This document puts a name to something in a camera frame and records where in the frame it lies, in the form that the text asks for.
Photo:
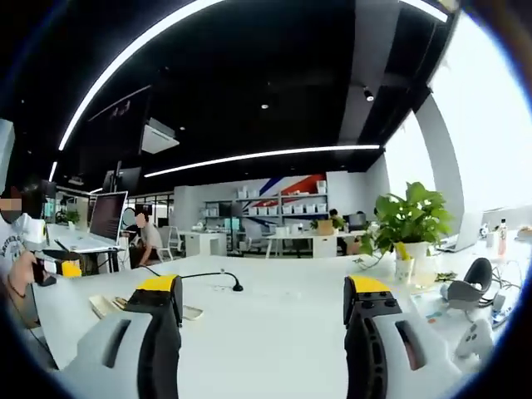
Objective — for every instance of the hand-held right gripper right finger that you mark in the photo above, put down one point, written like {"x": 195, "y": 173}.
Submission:
{"x": 365, "y": 345}

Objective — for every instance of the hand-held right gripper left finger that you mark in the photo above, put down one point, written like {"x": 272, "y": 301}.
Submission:
{"x": 158, "y": 341}

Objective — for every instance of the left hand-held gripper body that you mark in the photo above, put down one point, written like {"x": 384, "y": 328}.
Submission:
{"x": 33, "y": 232}

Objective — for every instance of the beige cutlery case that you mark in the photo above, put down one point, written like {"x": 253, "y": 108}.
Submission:
{"x": 101, "y": 305}

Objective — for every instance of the person's left hand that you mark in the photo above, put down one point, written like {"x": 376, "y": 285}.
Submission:
{"x": 23, "y": 270}

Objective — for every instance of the person's printed white shirt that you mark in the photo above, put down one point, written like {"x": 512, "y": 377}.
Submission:
{"x": 10, "y": 243}

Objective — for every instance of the small potted plant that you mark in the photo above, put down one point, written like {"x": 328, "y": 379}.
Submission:
{"x": 72, "y": 218}

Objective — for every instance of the laptop on stand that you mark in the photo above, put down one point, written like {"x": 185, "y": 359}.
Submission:
{"x": 109, "y": 216}

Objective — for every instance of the patterned white paper cup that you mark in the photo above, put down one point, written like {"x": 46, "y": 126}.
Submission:
{"x": 404, "y": 270}

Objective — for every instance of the clear glass cup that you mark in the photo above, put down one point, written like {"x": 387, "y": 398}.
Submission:
{"x": 426, "y": 272}

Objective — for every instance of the black gooseneck desk microphone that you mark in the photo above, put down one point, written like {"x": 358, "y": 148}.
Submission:
{"x": 237, "y": 286}

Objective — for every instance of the white office chair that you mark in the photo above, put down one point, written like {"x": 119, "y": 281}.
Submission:
{"x": 171, "y": 241}

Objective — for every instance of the white game controller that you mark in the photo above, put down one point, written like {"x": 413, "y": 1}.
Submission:
{"x": 474, "y": 338}

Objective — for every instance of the grey curved device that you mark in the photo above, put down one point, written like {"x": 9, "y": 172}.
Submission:
{"x": 461, "y": 293}

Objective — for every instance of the white office desk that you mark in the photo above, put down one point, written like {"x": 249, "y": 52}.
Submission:
{"x": 303, "y": 243}

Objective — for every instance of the cardboard box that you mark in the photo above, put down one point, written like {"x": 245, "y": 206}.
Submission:
{"x": 325, "y": 228}

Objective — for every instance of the green plant in white pot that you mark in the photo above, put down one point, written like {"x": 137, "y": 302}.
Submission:
{"x": 409, "y": 216}

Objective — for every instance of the open silver laptop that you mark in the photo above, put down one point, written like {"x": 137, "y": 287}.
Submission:
{"x": 467, "y": 232}

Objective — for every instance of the ceiling air conditioner unit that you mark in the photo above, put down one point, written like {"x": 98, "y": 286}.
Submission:
{"x": 159, "y": 137}

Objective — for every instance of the shelf with white bins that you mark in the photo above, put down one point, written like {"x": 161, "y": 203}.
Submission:
{"x": 282, "y": 203}

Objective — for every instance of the pink drink bottle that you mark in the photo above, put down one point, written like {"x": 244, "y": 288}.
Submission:
{"x": 503, "y": 237}

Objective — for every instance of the long curved ceiling light strip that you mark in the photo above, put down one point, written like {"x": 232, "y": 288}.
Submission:
{"x": 124, "y": 62}

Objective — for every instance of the straight ceiling light strip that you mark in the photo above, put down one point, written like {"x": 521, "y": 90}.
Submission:
{"x": 262, "y": 157}

